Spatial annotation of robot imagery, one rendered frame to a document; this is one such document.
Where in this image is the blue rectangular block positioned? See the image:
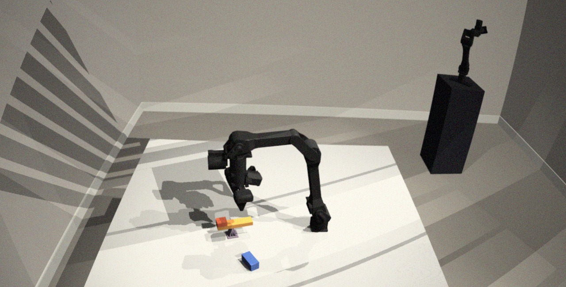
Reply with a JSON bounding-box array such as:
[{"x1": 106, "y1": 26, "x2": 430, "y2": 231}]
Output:
[{"x1": 241, "y1": 251, "x2": 259, "y2": 271}]

